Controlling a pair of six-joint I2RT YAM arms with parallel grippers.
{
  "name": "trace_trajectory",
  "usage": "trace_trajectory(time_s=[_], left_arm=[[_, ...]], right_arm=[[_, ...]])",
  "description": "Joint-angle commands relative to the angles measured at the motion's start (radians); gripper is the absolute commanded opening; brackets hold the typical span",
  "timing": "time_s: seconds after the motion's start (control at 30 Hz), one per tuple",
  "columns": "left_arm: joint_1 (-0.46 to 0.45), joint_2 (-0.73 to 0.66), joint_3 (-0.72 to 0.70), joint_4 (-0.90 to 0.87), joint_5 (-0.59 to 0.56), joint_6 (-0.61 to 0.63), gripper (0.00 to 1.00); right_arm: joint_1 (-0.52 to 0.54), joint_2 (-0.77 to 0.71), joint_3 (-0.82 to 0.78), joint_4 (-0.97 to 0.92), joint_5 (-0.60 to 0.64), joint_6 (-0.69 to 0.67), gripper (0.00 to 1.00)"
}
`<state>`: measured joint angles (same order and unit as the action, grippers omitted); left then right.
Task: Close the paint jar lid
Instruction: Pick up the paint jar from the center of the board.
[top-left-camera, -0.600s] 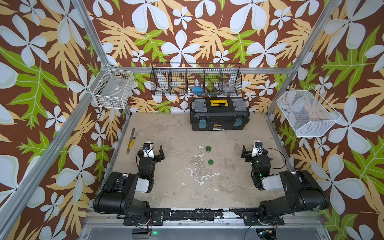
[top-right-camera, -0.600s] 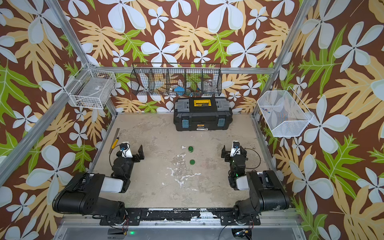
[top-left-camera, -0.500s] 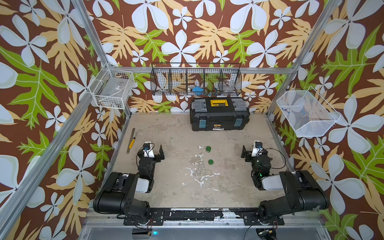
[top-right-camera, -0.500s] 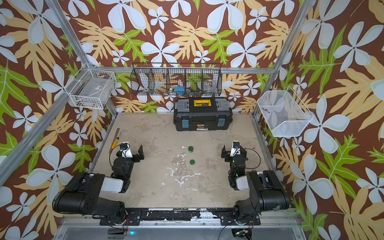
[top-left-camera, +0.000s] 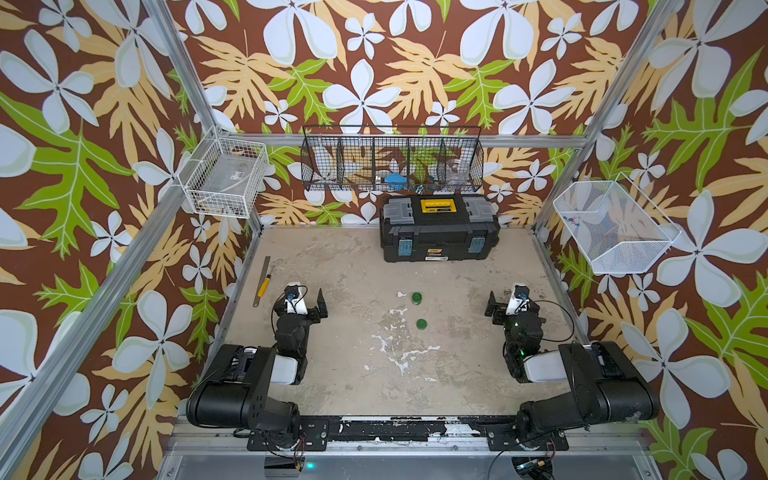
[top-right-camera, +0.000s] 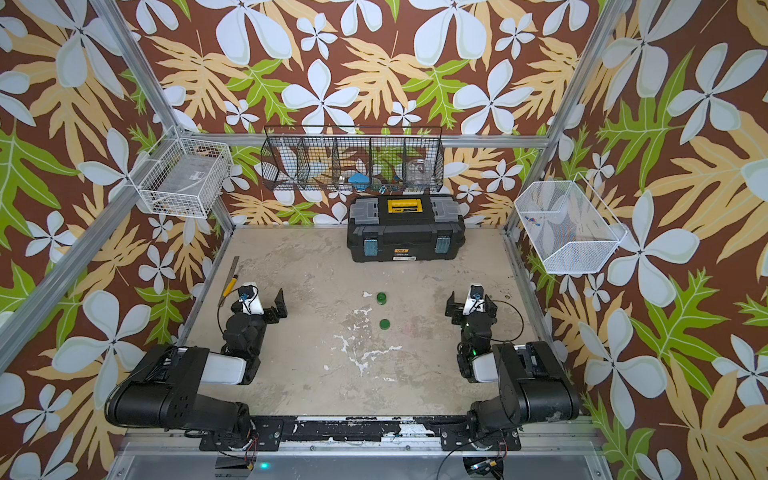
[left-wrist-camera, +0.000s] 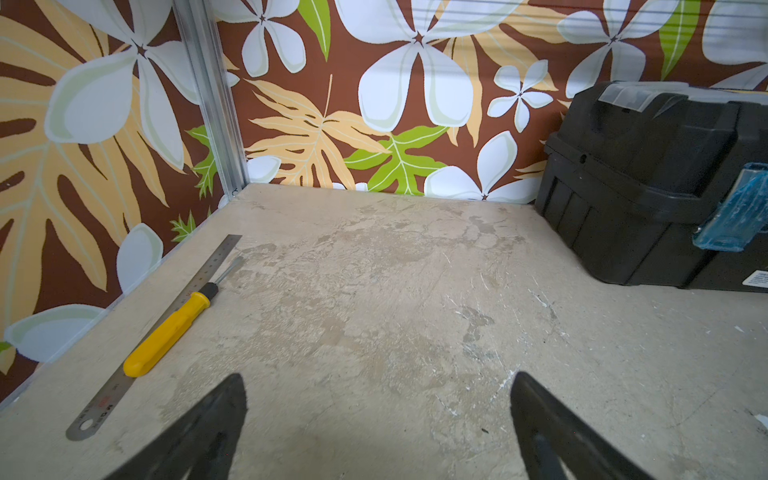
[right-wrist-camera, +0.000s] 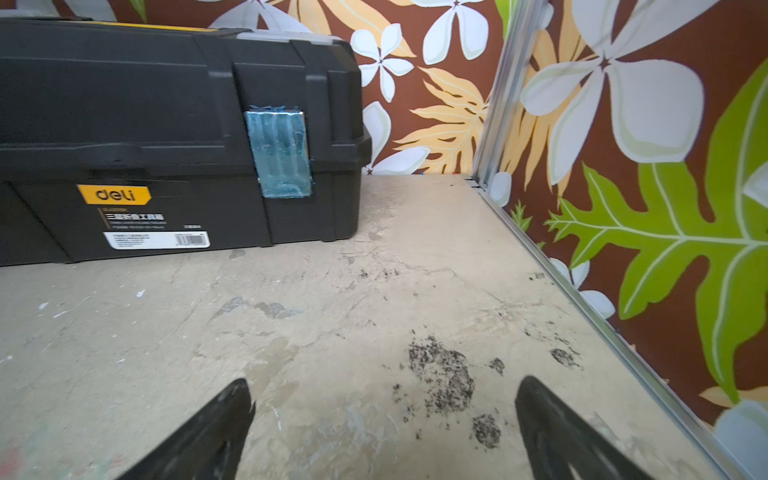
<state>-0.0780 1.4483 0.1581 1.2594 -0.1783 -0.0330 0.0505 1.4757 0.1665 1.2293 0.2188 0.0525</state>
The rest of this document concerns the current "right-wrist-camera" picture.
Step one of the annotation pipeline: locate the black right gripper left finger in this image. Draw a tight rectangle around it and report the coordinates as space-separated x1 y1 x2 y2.
120 378 256 479

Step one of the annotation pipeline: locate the black deli toolbox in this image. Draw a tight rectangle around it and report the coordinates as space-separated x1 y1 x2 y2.
1 11 372 266

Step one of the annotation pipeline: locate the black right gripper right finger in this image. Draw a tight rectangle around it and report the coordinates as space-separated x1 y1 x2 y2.
515 376 651 480

